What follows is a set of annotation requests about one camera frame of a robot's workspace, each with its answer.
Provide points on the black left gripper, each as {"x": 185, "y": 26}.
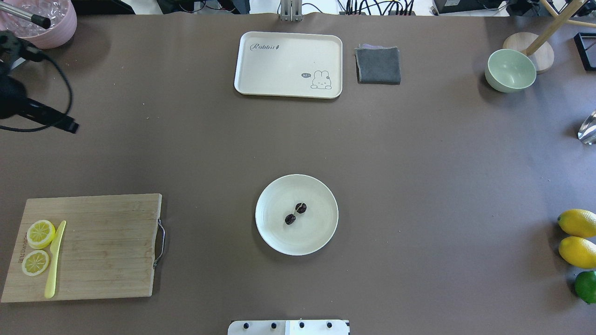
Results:
{"x": 10, "y": 98}

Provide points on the dark red cherry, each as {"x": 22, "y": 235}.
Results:
{"x": 301, "y": 208}
{"x": 289, "y": 219}

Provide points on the cream rabbit tray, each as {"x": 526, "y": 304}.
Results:
{"x": 289, "y": 65}

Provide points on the metal muddler tool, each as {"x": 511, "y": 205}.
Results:
{"x": 38, "y": 20}

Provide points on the lemon half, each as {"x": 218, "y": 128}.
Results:
{"x": 40, "y": 234}

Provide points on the yellow plastic knife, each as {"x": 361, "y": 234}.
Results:
{"x": 55, "y": 248}

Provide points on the lemon slice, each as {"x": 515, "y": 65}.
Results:
{"x": 35, "y": 262}

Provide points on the bamboo cutting board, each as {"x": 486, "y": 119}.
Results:
{"x": 108, "y": 249}

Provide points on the dark grey folded cloth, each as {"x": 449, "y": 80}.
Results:
{"x": 378, "y": 65}

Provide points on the green bowl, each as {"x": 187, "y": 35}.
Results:
{"x": 509, "y": 71}

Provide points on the wooden glass stand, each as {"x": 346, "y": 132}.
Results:
{"x": 536, "y": 47}

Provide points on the metal scoop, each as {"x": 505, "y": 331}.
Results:
{"x": 587, "y": 131}

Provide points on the yellow lemon right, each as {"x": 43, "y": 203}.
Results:
{"x": 578, "y": 222}

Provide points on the yellow lemon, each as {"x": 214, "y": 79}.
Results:
{"x": 578, "y": 222}
{"x": 578, "y": 252}

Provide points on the yellow lemon left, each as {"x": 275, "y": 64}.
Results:
{"x": 578, "y": 252}

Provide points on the green lime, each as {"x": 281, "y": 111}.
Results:
{"x": 585, "y": 286}

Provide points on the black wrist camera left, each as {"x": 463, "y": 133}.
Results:
{"x": 13, "y": 48}

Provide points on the aluminium frame post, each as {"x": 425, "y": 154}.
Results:
{"x": 290, "y": 10}

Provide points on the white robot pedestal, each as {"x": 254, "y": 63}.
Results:
{"x": 290, "y": 327}

